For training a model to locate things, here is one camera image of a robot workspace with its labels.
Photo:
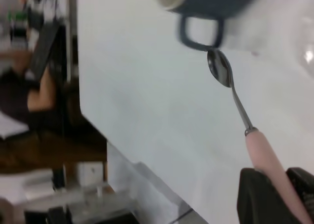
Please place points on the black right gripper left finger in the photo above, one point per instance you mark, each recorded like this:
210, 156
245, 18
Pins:
260, 199

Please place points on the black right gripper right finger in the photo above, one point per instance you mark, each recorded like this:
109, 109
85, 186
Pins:
305, 187

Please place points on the dark blue-grey ceramic mug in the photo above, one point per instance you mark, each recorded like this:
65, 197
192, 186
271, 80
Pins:
208, 0

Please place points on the bare person forearm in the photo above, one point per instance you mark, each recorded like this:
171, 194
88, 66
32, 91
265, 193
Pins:
41, 93

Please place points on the clear round glass saucer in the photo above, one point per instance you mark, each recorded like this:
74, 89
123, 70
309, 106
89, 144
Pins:
306, 54

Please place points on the small white box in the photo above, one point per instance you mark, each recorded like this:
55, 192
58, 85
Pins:
90, 173

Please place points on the black slanted device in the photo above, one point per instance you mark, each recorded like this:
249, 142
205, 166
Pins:
47, 49

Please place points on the white paper sheet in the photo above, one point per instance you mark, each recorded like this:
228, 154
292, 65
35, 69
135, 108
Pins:
9, 125

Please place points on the grey metal post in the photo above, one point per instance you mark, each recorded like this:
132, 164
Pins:
72, 32

